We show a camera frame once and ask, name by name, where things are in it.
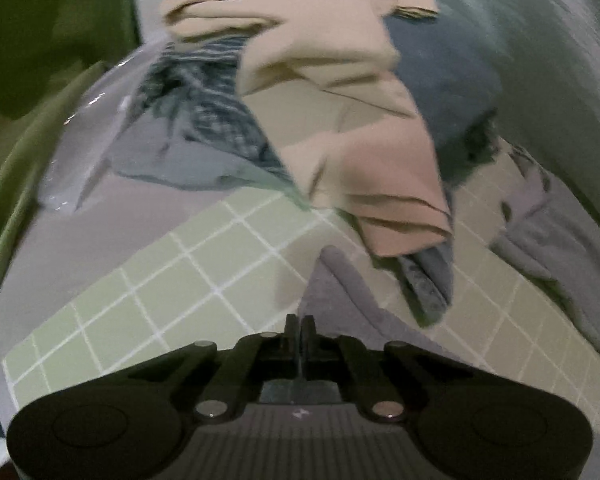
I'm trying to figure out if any grey cloth garment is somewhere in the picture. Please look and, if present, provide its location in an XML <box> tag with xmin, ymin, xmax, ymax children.
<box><xmin>299</xmin><ymin>144</ymin><xmax>600</xmax><ymax>411</ymax></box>

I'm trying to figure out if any green grid cutting mat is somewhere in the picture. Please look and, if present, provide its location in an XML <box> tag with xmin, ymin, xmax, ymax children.
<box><xmin>1</xmin><ymin>154</ymin><xmax>600</xmax><ymax>432</ymax></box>

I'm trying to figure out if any blue plaid garment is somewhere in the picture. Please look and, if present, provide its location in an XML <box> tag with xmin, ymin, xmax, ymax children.
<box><xmin>108</xmin><ymin>34</ymin><xmax>308</xmax><ymax>207</ymax></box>

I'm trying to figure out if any clear plastic bag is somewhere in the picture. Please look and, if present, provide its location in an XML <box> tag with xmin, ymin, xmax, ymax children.
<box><xmin>38</xmin><ymin>32</ymin><xmax>169</xmax><ymax>214</ymax></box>

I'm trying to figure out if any dark blue garment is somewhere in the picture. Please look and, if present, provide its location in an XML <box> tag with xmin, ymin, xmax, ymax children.
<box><xmin>385</xmin><ymin>15</ymin><xmax>501</xmax><ymax>326</ymax></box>

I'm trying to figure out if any beige garment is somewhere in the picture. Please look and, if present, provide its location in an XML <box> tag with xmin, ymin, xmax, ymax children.
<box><xmin>160</xmin><ymin>0</ymin><xmax>452</xmax><ymax>257</ymax></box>

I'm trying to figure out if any light blue fabric storage bag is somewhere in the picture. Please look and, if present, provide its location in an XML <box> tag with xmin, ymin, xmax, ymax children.
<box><xmin>438</xmin><ymin>0</ymin><xmax>600</xmax><ymax>218</ymax></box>

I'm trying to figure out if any green curtain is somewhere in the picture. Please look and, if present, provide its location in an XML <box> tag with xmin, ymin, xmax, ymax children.
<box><xmin>0</xmin><ymin>0</ymin><xmax>143</xmax><ymax>340</ymax></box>

